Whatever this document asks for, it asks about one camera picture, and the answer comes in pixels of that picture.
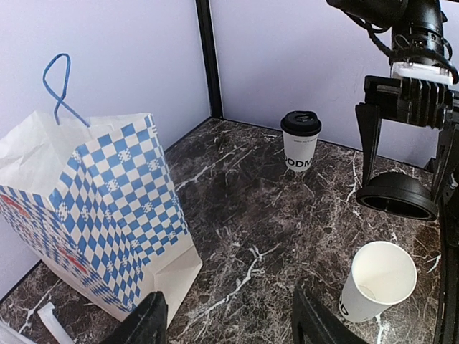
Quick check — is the white paper coffee cup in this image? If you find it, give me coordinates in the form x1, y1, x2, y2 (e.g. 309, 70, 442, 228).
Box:
339, 241, 417, 323

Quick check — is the blue checkered paper bag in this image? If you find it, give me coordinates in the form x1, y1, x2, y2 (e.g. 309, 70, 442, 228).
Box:
1, 112, 202, 320

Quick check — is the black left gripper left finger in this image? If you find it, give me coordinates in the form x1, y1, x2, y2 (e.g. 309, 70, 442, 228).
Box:
110, 292, 168, 344

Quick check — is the right black frame post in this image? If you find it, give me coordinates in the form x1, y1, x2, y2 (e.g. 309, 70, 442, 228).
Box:
195, 0, 224, 119

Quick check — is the white wrapped straw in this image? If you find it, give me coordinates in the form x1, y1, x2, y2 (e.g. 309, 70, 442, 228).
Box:
37, 302, 75, 344

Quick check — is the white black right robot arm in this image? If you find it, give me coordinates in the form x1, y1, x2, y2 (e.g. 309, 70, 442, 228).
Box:
331, 1, 458, 220

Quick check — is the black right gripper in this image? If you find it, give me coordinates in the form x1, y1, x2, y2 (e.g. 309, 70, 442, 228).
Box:
355, 75, 458, 203

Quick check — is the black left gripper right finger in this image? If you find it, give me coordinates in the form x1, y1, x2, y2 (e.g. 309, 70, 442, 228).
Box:
291, 286, 366, 344

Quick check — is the black coffee cup lid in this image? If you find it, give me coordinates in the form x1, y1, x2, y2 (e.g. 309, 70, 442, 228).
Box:
280, 110, 322, 137

